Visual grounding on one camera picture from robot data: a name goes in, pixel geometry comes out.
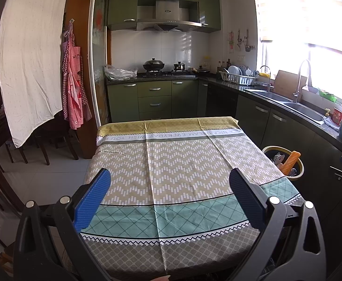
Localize green wall cabinets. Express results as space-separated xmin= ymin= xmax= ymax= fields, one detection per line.
xmin=107 ymin=0 xmax=221 ymax=33

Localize dark stone countertop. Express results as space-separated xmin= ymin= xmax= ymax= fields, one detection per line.
xmin=107 ymin=74 xmax=342 ymax=159

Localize gas stove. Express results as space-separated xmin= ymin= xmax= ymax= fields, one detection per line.
xmin=142 ymin=71 xmax=196 ymax=78

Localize steel double sink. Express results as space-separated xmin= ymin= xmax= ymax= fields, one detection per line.
xmin=247 ymin=89 xmax=325 ymax=122

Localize dark wooden chair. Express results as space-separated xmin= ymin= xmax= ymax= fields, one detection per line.
xmin=32 ymin=113 xmax=79 ymax=166

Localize white hanging sheet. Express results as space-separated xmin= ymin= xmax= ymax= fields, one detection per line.
xmin=0 ymin=0 xmax=72 ymax=148

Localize green cloth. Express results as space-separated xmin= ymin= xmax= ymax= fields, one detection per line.
xmin=319 ymin=89 xmax=338 ymax=102

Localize clear plastic bag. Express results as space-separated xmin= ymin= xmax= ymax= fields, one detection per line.
xmin=104 ymin=64 xmax=138 ymax=81

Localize tall steel faucet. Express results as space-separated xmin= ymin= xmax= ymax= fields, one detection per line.
xmin=293 ymin=59 xmax=312 ymax=104

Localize striped window blind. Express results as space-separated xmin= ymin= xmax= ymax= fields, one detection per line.
xmin=253 ymin=0 xmax=342 ymax=65

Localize green sink base cabinet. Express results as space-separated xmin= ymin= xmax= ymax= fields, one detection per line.
xmin=206 ymin=83 xmax=342 ymax=211

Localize white-framed sliding door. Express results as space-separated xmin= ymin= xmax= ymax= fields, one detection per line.
xmin=89 ymin=0 xmax=112 ymax=129

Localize red checked apron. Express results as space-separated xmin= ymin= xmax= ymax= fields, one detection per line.
xmin=61 ymin=20 xmax=92 ymax=130

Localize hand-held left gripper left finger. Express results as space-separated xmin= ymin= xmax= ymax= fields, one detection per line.
xmin=13 ymin=168 xmax=113 ymax=281

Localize yellow-rimmed trash bin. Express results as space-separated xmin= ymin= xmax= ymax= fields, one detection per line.
xmin=261 ymin=146 xmax=304 ymax=180

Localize dish rack with plates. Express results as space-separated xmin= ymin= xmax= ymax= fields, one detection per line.
xmin=219 ymin=65 xmax=256 ymax=85

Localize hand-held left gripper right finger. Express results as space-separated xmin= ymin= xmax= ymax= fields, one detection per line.
xmin=229 ymin=168 xmax=326 ymax=281

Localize wooden cutting board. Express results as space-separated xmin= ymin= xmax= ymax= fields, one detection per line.
xmin=273 ymin=70 xmax=301 ymax=92

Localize patterned beige tablecloth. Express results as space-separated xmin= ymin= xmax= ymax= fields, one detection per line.
xmin=85 ymin=116 xmax=300 ymax=281

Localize orange ribbed cup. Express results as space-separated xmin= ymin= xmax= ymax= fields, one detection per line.
xmin=278 ymin=151 xmax=301 ymax=176

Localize small steel faucet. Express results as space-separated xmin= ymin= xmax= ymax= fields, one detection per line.
xmin=260 ymin=65 xmax=272 ymax=92

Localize black lidded wok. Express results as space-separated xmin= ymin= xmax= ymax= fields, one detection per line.
xmin=143 ymin=59 xmax=165 ymax=72

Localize steel range hood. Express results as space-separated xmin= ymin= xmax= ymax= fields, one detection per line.
xmin=136 ymin=0 xmax=202 ymax=33

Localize hanging kitchen utensils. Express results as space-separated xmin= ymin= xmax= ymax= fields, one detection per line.
xmin=228 ymin=29 xmax=255 ymax=54

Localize green drawer cabinet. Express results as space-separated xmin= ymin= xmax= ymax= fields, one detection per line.
xmin=107 ymin=79 xmax=207 ymax=123

